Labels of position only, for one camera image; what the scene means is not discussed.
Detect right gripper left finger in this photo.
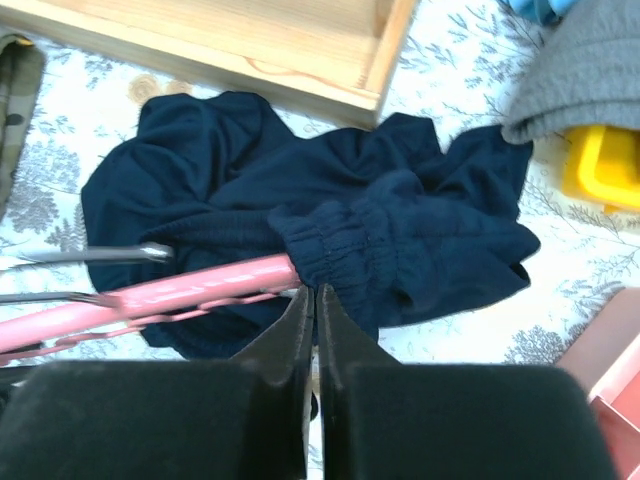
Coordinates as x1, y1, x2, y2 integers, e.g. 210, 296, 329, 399
1, 289, 315, 479

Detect pink hanger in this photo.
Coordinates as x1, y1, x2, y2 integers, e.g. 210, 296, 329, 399
1, 254, 301, 365

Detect pink divided organizer tray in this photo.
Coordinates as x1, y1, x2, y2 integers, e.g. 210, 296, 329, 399
556, 288, 639, 479

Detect yellow plastic tray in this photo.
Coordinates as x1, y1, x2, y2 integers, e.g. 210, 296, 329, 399
561, 125, 639, 213

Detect grey garment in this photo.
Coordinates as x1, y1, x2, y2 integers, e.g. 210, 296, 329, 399
502, 1, 639, 144

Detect wooden clothes rack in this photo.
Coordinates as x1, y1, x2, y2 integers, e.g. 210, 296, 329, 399
1, 1, 415, 128

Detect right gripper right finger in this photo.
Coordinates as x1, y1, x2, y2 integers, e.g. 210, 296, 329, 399
316, 286, 617, 479

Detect navy blue shorts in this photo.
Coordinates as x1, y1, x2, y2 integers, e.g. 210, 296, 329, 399
81, 92, 540, 337

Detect camouflage shorts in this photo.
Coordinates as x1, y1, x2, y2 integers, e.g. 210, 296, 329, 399
0, 27, 46, 217

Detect light blue shorts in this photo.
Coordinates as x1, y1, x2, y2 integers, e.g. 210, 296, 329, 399
501, 0, 577, 26

